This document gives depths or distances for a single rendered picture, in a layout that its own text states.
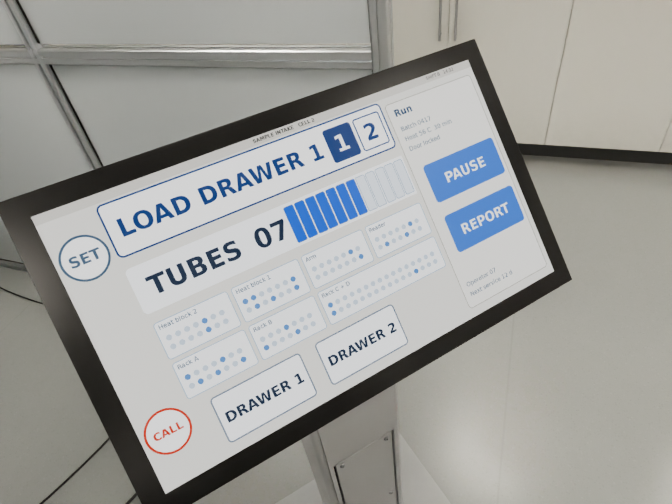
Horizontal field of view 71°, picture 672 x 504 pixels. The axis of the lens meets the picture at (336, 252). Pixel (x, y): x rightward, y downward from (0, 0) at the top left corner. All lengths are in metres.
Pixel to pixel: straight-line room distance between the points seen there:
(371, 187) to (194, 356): 0.24
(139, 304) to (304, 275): 0.15
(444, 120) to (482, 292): 0.20
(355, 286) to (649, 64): 2.16
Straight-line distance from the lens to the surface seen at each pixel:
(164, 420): 0.47
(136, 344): 0.46
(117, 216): 0.46
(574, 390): 1.72
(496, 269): 0.57
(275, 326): 0.46
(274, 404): 0.48
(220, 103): 1.33
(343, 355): 0.49
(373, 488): 1.03
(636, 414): 1.74
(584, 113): 2.58
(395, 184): 0.51
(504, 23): 2.41
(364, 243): 0.49
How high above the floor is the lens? 1.40
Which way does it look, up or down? 42 degrees down
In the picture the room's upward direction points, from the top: 9 degrees counter-clockwise
